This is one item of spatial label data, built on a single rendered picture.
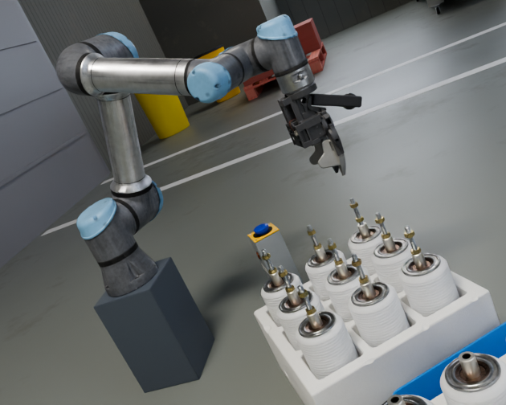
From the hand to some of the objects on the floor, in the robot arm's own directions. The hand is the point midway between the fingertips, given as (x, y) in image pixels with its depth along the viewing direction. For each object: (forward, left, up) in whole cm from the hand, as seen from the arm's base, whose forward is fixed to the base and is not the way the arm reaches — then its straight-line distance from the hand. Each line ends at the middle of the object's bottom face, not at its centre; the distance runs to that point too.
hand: (340, 167), depth 126 cm
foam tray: (-5, -16, -43) cm, 46 cm away
